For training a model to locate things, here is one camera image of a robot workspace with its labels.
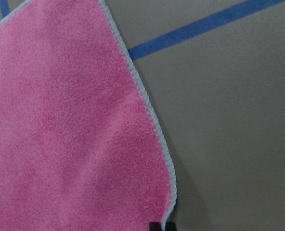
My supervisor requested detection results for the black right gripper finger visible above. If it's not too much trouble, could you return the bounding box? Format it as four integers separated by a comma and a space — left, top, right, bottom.
165, 222, 176, 231

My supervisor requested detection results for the pink and grey towel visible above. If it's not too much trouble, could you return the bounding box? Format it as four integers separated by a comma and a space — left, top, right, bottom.
0, 0, 177, 231

